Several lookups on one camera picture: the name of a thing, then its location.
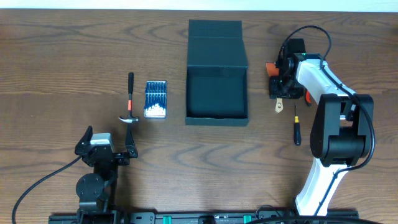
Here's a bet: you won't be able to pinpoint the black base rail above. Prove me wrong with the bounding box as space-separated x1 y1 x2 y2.
48 210 360 224

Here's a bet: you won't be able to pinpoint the black yellow screwdriver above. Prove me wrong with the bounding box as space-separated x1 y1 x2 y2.
294 105 302 146

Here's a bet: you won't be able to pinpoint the red black handled pliers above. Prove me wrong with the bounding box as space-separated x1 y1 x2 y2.
305 89 312 106

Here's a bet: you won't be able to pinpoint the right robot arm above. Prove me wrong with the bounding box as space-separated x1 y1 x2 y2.
266 38 375 216

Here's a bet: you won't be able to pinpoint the clear blue precision screwdriver case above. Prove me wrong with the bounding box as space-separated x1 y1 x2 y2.
144 80 167 119

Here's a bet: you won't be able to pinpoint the black handled claw hammer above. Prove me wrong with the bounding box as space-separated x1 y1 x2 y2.
119 72 139 124

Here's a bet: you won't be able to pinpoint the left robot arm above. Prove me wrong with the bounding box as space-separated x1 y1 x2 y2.
75 124 138 223

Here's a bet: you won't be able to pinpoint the orange scraper wooden handle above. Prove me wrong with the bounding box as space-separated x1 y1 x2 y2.
266 62 284 114

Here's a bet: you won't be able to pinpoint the black open gift box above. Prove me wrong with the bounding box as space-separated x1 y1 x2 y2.
185 20 249 126

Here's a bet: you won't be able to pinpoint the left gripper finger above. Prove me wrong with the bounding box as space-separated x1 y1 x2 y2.
76 126 93 149
125 124 135 152

